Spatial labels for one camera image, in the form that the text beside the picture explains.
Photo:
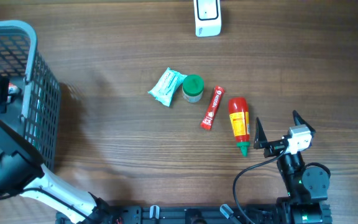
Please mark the white barcode scanner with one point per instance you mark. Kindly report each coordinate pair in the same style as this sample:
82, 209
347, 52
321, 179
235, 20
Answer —
208, 21

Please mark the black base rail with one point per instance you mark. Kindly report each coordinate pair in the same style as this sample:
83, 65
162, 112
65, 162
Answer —
265, 213

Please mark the red white small packet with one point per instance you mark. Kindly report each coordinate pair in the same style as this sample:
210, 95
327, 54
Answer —
13, 92

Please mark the red sauce bottle green cap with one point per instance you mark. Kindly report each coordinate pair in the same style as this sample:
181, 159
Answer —
239, 118

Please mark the grey plastic mesh basket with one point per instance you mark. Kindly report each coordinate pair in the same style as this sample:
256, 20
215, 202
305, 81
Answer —
34, 113

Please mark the red Nescafe stick sachet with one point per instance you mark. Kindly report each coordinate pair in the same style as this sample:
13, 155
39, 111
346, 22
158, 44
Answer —
208, 119

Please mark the green lid jar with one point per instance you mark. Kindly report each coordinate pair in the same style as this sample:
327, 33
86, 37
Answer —
192, 88

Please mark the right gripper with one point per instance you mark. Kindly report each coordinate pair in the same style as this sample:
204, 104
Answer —
273, 147

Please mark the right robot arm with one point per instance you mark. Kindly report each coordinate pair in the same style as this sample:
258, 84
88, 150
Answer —
306, 184

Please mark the teal tissue pack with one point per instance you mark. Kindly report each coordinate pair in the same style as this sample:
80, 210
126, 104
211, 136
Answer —
166, 86

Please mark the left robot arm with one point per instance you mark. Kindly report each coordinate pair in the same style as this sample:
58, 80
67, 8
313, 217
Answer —
23, 173

